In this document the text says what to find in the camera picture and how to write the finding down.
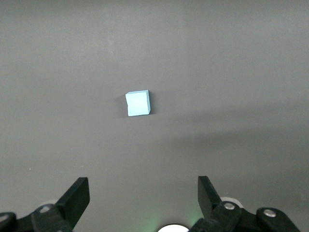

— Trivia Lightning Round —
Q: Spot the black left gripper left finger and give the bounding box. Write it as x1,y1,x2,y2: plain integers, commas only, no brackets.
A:
0,177,90,232

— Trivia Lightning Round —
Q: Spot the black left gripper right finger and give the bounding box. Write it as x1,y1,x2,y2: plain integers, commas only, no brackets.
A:
190,175,301,232

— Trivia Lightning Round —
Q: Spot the light blue foam block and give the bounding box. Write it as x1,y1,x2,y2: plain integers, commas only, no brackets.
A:
125,89,152,117

